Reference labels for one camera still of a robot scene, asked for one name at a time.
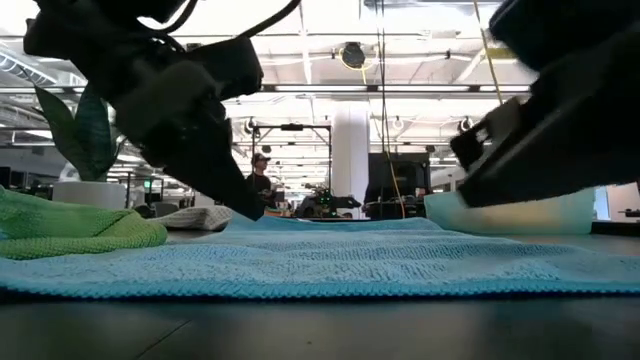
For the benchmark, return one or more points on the white round pillar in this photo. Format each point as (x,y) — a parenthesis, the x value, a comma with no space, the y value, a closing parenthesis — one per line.
(350,155)

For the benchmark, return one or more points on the long ceiling light rail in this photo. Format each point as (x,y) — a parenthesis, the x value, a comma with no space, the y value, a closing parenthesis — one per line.
(375,88)

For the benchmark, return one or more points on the blue microfiber towel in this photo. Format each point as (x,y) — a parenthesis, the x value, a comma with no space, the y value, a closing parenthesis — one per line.
(320,260)

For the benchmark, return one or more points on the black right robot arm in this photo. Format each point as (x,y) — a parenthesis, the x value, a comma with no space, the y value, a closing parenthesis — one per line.
(575,30)

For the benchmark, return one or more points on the person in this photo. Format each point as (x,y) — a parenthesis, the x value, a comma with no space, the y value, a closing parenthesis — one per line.
(259,182)

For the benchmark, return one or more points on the artificial green plant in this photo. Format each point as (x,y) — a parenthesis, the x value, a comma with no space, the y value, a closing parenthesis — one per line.
(85,140)

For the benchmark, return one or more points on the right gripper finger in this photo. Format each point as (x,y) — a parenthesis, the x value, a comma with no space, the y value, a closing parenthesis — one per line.
(550,175)

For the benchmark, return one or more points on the green microfiber towel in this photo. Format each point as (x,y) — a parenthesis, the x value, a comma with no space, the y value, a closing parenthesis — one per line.
(65,230)

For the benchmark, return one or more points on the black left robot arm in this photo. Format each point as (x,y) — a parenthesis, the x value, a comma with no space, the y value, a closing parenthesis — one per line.
(100,40)

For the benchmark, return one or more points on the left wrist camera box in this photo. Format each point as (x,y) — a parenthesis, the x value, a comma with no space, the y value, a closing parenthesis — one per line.
(235,65)

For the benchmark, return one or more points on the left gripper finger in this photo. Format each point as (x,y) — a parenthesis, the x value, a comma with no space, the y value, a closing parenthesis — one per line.
(210,165)

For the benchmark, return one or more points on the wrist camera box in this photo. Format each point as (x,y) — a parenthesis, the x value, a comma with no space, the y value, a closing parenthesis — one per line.
(235,65)
(487,135)

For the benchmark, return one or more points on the teal plastic bin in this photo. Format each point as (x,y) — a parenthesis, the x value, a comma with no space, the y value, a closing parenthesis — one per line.
(525,217)

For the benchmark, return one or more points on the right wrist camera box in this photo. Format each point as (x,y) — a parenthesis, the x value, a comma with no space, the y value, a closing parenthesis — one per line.
(487,135)

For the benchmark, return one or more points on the white grey microfiber towel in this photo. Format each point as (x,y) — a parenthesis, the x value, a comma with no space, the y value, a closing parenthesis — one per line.
(195,218)

